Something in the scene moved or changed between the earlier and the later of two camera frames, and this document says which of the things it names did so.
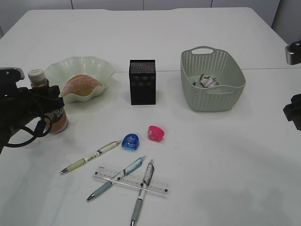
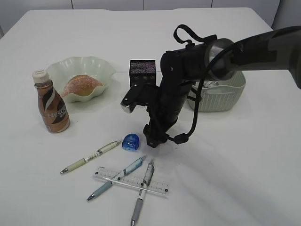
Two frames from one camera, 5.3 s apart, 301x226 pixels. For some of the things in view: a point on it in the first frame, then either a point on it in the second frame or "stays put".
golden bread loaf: (80, 85) stays put
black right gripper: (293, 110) to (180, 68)
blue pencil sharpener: (130, 141) stays put
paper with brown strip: (208, 81) stays put
